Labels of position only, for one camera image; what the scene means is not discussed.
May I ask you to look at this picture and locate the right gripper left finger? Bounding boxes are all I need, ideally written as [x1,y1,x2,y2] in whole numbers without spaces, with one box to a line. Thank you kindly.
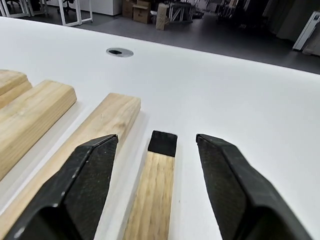
[3,133,119,240]

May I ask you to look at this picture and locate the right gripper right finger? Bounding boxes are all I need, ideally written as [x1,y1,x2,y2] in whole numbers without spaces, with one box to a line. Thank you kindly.
[195,133,313,240]

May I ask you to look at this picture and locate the wooden bar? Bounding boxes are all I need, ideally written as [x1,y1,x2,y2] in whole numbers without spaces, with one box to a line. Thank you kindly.
[0,92,142,235]
[0,69,33,109]
[0,79,78,181]

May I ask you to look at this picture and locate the wooden leg with black cap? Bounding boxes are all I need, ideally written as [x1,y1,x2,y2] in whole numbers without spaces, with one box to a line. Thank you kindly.
[122,130,179,240]

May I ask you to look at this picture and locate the cardboard box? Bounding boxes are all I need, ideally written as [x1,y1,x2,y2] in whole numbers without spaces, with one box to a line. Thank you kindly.
[132,0,152,24]
[155,4,168,31]

